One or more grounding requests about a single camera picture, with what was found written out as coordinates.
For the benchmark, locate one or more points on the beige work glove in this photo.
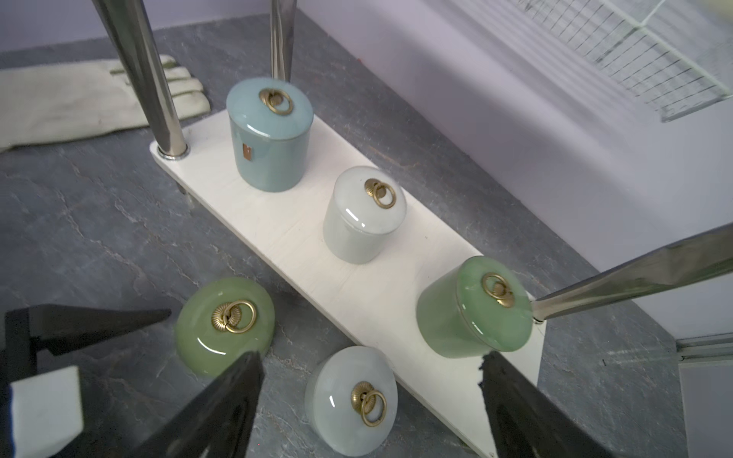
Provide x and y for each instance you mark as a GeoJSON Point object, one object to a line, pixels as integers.
{"type": "Point", "coordinates": [62, 102]}

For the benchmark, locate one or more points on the small blue tea canister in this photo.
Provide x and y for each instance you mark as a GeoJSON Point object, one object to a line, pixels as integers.
{"type": "Point", "coordinates": [270, 122]}

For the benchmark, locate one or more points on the aluminium cage frame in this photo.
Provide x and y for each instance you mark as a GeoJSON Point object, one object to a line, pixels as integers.
{"type": "Point", "coordinates": [706, 348]}

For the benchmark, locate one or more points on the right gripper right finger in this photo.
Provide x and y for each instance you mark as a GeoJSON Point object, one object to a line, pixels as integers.
{"type": "Point", "coordinates": [524, 422]}

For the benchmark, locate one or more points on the small green tea canister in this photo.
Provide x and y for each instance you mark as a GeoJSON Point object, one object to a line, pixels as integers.
{"type": "Point", "coordinates": [477, 307]}

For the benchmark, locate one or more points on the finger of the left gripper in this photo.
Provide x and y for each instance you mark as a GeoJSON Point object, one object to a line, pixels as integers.
{"type": "Point", "coordinates": [62, 329]}

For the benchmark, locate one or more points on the long white wire basket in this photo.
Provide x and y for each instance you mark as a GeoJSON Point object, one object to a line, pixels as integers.
{"type": "Point", "coordinates": [675, 56]}

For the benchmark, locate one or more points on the large white tea canister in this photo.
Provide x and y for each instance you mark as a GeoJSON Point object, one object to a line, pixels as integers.
{"type": "Point", "coordinates": [351, 400]}

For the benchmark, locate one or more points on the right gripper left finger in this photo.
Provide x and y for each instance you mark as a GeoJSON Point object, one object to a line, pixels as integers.
{"type": "Point", "coordinates": [219, 421]}

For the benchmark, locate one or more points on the small white tea canister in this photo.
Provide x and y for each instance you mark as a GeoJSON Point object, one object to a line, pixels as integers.
{"type": "Point", "coordinates": [366, 207]}

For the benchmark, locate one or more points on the large green tea canister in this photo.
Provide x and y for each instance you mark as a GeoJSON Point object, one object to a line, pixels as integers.
{"type": "Point", "coordinates": [221, 322]}

